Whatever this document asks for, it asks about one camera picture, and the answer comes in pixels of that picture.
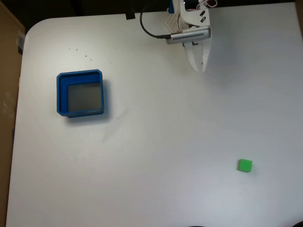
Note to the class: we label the blue square box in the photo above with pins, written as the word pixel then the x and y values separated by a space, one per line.
pixel 62 94

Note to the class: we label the green cube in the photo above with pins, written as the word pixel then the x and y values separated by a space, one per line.
pixel 244 165

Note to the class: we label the brown cardboard box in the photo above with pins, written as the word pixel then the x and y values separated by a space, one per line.
pixel 7 71

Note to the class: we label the silver grey camera box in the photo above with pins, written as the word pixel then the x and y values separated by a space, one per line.
pixel 189 36

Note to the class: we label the white perforated base plate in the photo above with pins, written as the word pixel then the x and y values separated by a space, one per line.
pixel 171 22

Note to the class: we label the black tape piece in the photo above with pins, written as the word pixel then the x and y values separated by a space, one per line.
pixel 130 16

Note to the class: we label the blue clamp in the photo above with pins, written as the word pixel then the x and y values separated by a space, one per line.
pixel 171 7

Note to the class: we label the black round spool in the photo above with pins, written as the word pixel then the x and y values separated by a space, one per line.
pixel 298 224

